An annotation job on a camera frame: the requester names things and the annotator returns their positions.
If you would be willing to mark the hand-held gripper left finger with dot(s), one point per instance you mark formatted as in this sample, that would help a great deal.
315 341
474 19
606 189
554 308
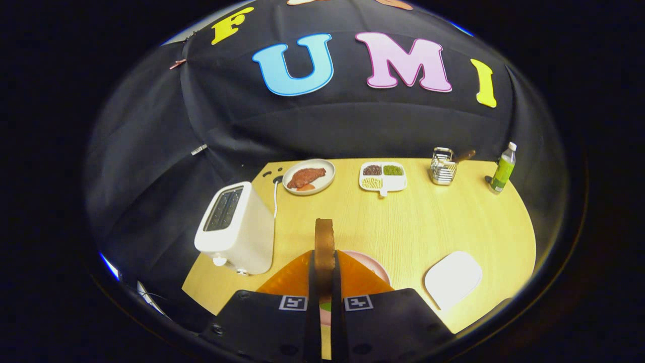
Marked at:
267 327

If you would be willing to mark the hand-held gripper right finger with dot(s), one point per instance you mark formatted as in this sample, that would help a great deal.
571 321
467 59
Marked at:
388 327

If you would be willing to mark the green lettuce leaf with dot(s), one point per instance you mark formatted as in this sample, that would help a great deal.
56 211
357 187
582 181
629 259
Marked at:
326 306

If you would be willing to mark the toasted bread slice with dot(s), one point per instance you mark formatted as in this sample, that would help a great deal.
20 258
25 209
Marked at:
325 252

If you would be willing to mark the pink round plate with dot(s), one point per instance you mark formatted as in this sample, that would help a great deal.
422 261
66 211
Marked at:
375 267

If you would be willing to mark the white oval plate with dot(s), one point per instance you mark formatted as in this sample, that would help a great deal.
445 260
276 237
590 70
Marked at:
453 280

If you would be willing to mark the white toaster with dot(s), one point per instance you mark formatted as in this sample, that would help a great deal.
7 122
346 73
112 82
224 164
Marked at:
247 237

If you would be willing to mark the white divided dish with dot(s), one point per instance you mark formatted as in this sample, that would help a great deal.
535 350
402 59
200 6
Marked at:
395 182

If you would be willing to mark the yellow beans portion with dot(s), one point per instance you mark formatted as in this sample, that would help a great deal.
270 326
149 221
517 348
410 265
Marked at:
372 183

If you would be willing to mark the orange tomato slice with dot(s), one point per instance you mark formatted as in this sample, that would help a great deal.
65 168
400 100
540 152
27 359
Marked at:
306 187

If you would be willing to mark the brown meat steak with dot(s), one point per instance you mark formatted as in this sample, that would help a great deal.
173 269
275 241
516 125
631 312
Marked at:
305 177

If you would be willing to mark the green beans portion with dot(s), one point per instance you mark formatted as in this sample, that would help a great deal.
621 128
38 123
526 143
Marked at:
393 170

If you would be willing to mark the brown beans portion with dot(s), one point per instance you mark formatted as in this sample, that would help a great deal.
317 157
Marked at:
372 170

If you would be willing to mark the beige round plate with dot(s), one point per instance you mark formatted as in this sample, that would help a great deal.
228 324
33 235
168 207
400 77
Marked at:
325 171

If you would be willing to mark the computer monitor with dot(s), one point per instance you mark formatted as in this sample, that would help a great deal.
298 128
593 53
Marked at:
110 267

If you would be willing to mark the silver metal clip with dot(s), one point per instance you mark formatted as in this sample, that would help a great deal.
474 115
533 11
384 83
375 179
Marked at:
199 149

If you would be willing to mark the green drink bottle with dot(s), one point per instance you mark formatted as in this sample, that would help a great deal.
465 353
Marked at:
502 174

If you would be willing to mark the black backdrop cloth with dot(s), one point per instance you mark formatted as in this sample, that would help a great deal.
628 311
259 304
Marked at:
352 126

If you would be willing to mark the pink clip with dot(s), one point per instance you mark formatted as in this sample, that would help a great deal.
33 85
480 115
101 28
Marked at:
177 63

